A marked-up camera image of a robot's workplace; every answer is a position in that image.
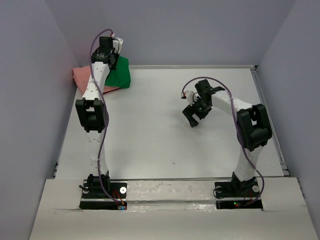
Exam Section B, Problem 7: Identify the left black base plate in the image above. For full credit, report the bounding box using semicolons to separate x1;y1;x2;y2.
79;180;128;211

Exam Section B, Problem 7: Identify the dark red folded t shirt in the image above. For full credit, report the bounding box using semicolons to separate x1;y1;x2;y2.
102;85;121;95

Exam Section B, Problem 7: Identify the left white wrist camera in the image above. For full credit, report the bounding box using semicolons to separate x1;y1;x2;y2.
111;33;124;55

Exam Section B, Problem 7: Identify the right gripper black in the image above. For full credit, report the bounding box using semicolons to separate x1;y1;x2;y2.
182;96;212;128

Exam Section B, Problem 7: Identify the white cardboard front cover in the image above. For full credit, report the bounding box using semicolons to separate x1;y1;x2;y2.
30;177;318;240

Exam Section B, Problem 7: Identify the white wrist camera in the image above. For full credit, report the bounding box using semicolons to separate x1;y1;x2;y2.
180;90;197;106
111;33;124;55

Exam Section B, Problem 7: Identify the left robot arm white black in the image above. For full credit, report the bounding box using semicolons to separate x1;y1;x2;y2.
75;36;117;201

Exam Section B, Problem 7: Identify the green t shirt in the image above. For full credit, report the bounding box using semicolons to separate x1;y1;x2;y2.
104;56;131;89

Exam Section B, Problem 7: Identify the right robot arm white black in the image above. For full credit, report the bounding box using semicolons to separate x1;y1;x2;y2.
180;76;273;200

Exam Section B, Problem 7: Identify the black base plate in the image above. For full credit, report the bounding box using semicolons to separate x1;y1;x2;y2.
79;180;128;211
212;180;263;210

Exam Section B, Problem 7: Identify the pink folded t shirt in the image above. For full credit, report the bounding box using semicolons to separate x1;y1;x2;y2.
72;65;120;94

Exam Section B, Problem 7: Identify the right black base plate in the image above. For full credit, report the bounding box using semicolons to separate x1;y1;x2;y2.
212;180;263;210

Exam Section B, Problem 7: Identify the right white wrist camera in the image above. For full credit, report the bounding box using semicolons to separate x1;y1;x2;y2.
180;90;197;106

